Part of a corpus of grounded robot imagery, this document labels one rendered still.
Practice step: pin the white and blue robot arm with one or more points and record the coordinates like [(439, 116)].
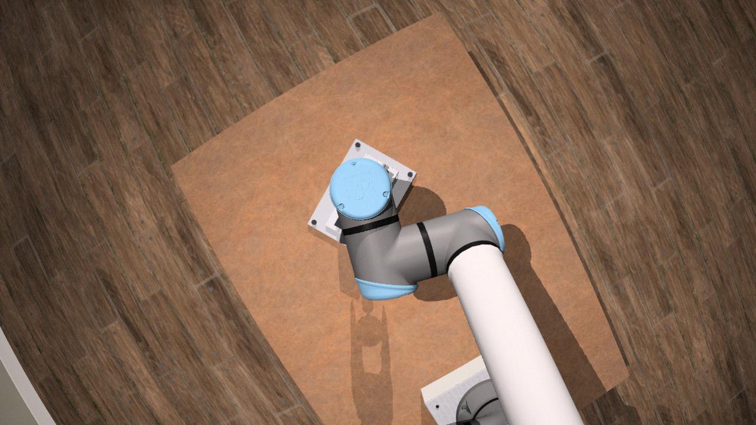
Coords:
[(525, 385)]

